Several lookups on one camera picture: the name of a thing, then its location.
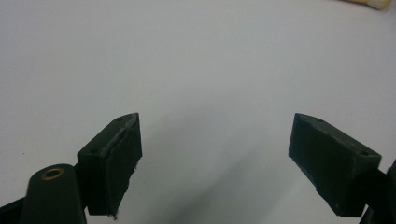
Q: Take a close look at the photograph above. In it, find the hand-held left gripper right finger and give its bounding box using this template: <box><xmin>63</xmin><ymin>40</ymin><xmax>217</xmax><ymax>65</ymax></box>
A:
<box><xmin>288</xmin><ymin>112</ymin><xmax>383</xmax><ymax>218</ymax></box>

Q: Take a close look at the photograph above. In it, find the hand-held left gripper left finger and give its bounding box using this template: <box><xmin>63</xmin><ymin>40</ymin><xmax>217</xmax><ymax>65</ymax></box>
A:
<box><xmin>76</xmin><ymin>112</ymin><xmax>144</xmax><ymax>217</ymax></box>

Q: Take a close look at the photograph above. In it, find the wooden brush with pale bristles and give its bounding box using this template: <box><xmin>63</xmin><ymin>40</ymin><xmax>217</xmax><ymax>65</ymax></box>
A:
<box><xmin>341</xmin><ymin>0</ymin><xmax>394</xmax><ymax>11</ymax></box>

